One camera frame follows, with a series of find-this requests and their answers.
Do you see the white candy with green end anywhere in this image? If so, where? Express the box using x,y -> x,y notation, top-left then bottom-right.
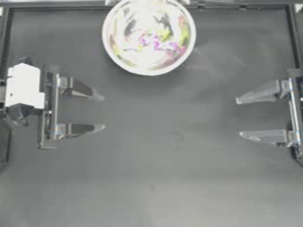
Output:
113,43 -> 144,56

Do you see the magenta candy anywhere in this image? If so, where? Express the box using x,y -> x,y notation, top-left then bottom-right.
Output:
137,35 -> 158,47

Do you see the purple white candy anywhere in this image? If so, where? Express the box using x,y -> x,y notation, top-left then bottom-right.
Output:
153,41 -> 180,52

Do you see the steel bowl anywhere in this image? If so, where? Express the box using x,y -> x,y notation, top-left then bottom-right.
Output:
100,0 -> 197,77

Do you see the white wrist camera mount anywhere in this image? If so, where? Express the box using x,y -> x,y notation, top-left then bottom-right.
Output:
3,62 -> 46,110

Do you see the black table frame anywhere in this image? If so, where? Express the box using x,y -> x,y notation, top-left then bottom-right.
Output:
0,0 -> 303,74

